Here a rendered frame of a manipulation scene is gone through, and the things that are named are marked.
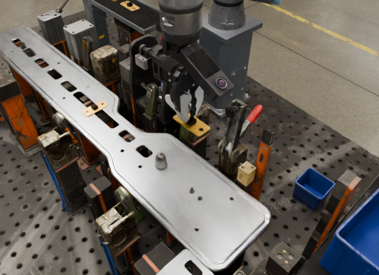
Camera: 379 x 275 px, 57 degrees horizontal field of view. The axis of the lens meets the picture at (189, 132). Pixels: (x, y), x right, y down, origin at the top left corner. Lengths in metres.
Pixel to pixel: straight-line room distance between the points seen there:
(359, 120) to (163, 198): 2.15
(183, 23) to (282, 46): 2.95
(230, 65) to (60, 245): 0.92
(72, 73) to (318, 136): 1.04
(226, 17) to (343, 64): 2.17
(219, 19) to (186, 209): 0.77
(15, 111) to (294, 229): 1.09
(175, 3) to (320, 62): 2.86
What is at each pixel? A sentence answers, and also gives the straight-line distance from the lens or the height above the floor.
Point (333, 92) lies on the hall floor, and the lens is 3.07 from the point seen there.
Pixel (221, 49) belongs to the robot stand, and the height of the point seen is 1.03.
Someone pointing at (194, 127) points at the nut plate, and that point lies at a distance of 0.76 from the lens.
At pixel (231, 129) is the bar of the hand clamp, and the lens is 0.94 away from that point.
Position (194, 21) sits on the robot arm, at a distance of 0.62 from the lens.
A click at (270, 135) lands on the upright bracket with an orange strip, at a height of 1.19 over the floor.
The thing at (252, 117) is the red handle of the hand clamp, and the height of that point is 1.13.
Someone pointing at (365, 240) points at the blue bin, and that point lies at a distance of 0.94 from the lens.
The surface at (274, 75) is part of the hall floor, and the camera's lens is 3.11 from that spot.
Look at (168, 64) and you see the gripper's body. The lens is 0.67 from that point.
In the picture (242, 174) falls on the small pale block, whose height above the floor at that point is 1.05.
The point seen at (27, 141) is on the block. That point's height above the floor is 0.75.
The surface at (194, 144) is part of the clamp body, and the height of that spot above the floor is 0.95.
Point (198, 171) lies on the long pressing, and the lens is 1.00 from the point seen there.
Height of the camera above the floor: 1.78
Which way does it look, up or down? 45 degrees down
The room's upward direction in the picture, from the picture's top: straight up
